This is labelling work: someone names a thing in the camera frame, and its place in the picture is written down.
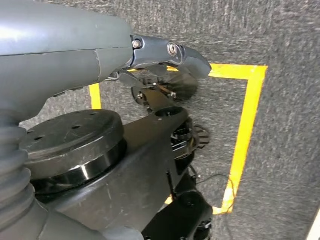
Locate white power strip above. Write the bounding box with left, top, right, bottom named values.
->
left=306, top=208, right=320, bottom=240

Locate black cable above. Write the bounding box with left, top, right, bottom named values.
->
left=189, top=165, right=237, bottom=213

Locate yellow floor tape square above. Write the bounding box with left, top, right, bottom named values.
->
left=88, top=62, right=269, bottom=216

